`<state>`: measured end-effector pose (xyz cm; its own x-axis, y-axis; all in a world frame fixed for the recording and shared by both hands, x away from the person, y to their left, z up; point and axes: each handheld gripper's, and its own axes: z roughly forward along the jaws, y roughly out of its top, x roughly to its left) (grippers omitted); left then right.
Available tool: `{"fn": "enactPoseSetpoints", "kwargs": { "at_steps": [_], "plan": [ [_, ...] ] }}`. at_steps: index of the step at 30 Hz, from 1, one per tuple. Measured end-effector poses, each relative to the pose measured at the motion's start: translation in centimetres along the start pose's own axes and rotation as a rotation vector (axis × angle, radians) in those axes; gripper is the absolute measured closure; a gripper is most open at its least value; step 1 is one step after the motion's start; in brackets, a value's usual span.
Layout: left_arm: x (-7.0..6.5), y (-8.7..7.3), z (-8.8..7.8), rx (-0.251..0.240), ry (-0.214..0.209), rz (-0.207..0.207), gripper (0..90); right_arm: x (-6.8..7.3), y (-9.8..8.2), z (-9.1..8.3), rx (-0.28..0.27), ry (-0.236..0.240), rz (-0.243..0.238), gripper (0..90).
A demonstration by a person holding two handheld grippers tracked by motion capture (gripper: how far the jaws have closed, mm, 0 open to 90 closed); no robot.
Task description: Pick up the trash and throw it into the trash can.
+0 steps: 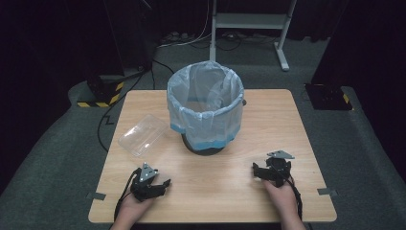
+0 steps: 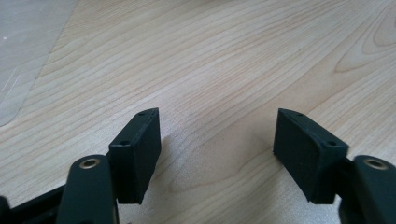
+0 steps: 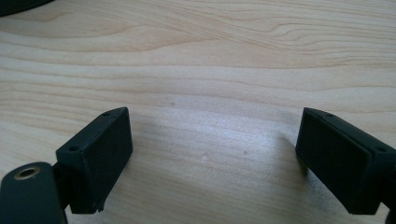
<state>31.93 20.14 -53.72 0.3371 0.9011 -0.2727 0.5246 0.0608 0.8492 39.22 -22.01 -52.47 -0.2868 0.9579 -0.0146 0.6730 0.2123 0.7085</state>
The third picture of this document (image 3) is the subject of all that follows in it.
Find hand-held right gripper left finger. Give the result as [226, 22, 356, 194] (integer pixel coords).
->
[55, 106, 134, 215]

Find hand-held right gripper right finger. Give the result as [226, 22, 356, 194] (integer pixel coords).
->
[295, 107, 396, 216]

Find black round object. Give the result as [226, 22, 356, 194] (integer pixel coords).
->
[0, 0, 56, 18]

